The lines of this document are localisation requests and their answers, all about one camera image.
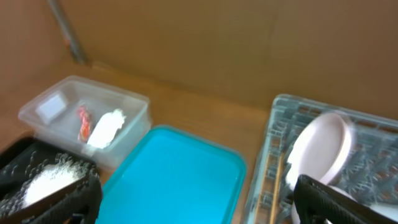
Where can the white paper napkin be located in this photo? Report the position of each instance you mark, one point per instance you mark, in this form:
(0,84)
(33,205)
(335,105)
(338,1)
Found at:
(104,132)

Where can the teal plastic serving tray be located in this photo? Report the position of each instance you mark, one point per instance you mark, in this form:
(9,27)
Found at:
(172,176)

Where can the grey plastic dish rack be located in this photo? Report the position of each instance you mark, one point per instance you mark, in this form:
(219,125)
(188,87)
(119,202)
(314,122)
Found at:
(369,177)

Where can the grey metal pole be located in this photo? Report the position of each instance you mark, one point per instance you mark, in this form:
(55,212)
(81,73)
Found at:
(68,33)

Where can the red sauce packet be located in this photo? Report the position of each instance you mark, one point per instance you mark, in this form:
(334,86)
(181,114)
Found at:
(86,123)

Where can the clear plastic waste bin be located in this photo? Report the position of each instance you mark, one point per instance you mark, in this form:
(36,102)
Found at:
(54,116)

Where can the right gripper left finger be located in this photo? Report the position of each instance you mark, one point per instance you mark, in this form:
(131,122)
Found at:
(78,202)

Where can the grey bowl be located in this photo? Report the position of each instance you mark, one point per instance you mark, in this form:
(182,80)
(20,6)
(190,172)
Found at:
(387,210)

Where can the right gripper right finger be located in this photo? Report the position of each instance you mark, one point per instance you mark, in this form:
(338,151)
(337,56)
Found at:
(316,203)

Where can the black rectangular tray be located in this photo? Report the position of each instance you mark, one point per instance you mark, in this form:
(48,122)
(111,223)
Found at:
(24,153)

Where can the pile of rice grains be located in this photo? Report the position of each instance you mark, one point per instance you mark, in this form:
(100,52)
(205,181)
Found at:
(44,180)

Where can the large white round plate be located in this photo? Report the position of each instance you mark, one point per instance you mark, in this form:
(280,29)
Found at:
(322,149)

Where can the wooden chopstick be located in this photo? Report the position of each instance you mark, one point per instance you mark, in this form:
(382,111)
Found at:
(278,175)
(260,190)

